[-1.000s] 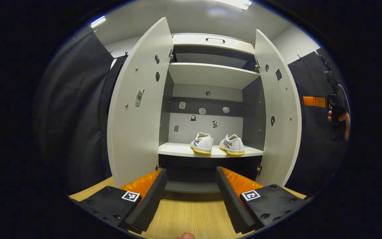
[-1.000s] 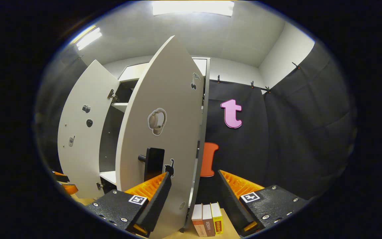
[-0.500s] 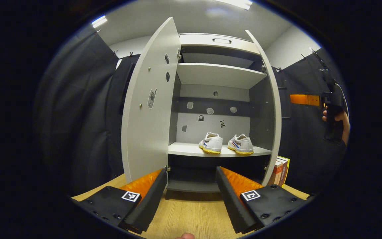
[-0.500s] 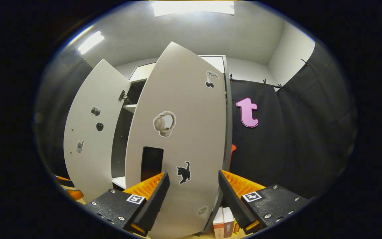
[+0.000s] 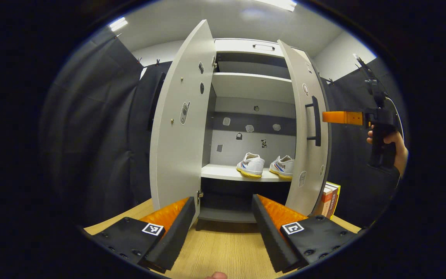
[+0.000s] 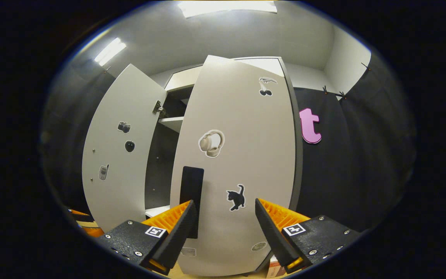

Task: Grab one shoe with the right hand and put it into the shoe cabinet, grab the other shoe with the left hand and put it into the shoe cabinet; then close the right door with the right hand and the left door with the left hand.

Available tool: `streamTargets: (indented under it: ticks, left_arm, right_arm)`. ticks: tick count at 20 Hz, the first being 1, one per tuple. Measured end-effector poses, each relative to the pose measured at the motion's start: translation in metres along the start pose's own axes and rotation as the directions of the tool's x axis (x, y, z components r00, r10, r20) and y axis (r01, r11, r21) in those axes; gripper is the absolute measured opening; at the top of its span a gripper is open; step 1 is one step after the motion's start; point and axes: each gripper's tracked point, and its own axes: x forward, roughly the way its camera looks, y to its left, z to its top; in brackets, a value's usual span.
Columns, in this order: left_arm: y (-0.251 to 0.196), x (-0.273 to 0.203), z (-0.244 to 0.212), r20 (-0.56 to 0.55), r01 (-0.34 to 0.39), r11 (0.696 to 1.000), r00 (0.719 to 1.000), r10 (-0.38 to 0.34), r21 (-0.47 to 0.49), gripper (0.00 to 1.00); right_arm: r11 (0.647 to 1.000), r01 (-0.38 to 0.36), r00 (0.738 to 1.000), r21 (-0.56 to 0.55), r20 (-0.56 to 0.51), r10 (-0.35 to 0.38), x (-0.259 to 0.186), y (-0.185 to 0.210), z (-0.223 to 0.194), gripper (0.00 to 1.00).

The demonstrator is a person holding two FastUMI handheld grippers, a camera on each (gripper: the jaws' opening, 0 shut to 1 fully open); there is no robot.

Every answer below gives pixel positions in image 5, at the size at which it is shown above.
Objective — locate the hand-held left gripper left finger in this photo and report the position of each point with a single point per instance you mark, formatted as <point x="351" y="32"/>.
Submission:
<point x="176" y="232"/>

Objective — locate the white grey shoe cabinet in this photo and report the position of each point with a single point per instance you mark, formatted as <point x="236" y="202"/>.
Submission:
<point x="250" y="87"/>

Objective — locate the white canvas shoe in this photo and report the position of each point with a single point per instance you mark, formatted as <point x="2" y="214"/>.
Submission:
<point x="283" y="166"/>
<point x="251" y="164"/>

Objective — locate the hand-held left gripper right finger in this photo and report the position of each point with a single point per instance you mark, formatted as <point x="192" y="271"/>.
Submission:
<point x="269" y="240"/>

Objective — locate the black backdrop cloth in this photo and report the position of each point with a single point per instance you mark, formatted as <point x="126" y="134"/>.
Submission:
<point x="354" y="174"/>
<point x="91" y="135"/>

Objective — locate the small ceiling light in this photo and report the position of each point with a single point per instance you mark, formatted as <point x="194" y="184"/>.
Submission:
<point x="118" y="24"/>

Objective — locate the orange white book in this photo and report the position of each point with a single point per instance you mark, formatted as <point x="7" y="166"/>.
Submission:
<point x="326" y="201"/>

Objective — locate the white cabinet door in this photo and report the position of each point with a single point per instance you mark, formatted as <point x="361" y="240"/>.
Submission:
<point x="296" y="155"/>
<point x="176" y="155"/>

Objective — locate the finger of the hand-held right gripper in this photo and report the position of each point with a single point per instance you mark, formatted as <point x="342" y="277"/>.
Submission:
<point x="343" y="117"/>

